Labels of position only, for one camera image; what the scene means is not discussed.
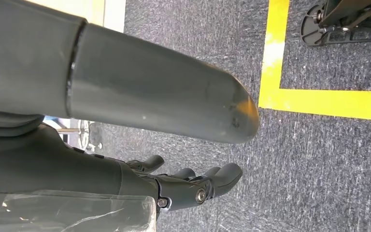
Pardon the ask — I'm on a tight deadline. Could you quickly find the black stand base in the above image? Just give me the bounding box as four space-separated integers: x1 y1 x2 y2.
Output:
300 0 371 46

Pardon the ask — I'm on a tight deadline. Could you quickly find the white table leg panel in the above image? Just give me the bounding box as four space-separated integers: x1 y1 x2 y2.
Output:
103 0 127 34

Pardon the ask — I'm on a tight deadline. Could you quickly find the chrome round base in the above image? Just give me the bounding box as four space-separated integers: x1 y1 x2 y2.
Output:
57 119 103 154

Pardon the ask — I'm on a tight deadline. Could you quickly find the clear plastic guard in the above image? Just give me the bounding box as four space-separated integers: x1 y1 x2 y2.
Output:
0 184 157 232

